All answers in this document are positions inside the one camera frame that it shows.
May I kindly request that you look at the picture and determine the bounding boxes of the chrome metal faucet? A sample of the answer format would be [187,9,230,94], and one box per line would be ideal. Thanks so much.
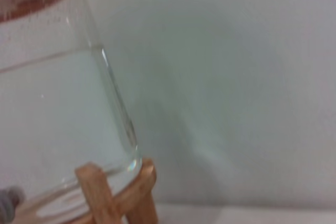
[0,186,26,222]

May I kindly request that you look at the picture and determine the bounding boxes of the wooden dispenser stand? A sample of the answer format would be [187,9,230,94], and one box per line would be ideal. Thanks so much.
[75,158,160,224]

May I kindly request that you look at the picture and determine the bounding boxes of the glass water dispenser jar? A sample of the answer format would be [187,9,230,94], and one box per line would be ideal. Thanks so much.
[0,0,144,224]

